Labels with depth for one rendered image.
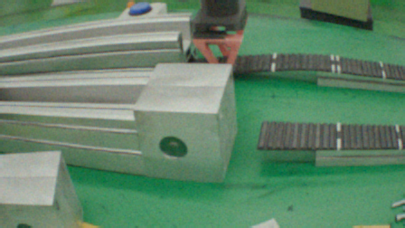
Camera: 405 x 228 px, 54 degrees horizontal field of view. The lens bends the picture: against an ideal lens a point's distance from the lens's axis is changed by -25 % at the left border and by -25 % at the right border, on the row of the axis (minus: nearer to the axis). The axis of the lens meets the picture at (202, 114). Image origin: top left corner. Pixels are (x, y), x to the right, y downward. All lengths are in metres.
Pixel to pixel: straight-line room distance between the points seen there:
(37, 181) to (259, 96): 0.38
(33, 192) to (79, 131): 0.16
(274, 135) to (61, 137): 0.26
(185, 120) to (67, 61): 0.32
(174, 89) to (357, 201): 0.26
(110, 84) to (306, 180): 0.27
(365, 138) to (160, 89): 0.26
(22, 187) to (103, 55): 0.35
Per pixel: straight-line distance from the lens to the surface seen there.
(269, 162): 0.61
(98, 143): 0.60
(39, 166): 0.51
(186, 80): 0.58
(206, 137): 0.54
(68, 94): 0.67
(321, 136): 0.59
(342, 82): 0.75
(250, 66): 0.75
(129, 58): 0.75
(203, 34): 0.70
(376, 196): 0.56
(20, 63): 0.86
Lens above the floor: 1.17
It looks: 34 degrees down
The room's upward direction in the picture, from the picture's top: 6 degrees counter-clockwise
